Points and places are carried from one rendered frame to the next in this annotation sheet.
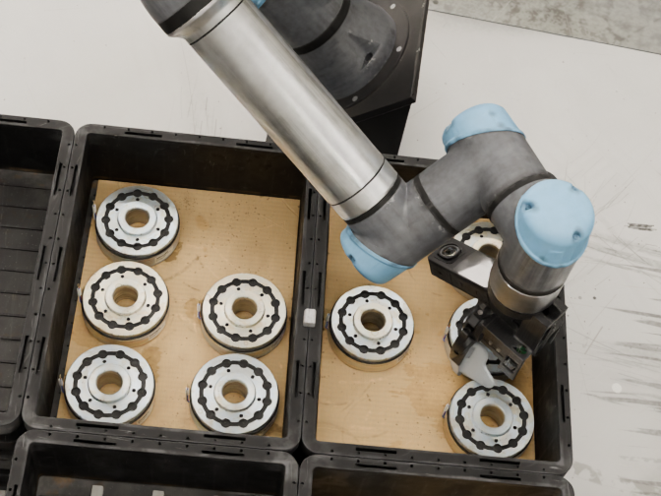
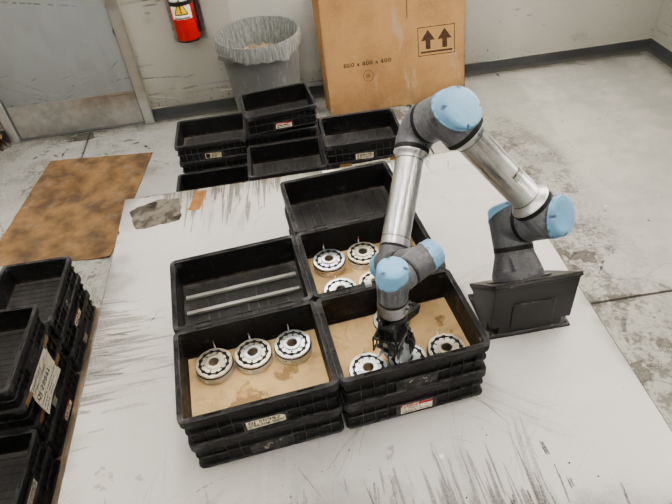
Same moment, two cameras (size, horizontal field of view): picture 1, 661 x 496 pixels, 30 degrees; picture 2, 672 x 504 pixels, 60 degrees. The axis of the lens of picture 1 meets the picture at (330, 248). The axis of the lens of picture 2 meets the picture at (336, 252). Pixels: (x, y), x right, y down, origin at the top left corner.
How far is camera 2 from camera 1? 1.27 m
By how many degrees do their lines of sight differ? 54
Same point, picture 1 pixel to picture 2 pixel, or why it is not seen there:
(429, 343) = not seen: hidden behind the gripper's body
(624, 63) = (649, 416)
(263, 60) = (399, 174)
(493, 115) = (431, 244)
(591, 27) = not seen: outside the picture
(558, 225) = (382, 266)
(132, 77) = (482, 247)
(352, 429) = (347, 332)
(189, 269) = not seen: hidden behind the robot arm
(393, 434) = (351, 345)
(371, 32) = (518, 265)
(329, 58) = (497, 260)
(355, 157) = (393, 223)
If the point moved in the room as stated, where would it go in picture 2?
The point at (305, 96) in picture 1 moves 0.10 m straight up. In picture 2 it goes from (399, 194) to (398, 161)
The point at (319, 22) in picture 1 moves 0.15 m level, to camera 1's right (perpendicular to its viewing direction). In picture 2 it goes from (501, 242) to (519, 278)
